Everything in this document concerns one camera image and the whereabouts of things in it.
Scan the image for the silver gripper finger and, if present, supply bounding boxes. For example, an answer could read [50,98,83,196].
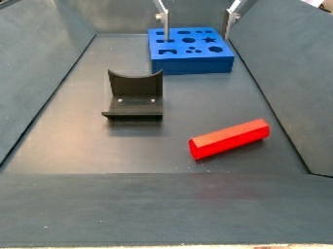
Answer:
[152,0,168,41]
[223,0,247,39]

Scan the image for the red hexagonal prism peg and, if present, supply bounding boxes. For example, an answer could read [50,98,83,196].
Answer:
[188,119,270,160]

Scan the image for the blue foam shape-sorter block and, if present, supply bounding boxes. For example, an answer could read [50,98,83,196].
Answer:
[148,27,234,75]

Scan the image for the black curved cradle stand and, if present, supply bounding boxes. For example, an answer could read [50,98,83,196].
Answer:
[101,71,164,119]

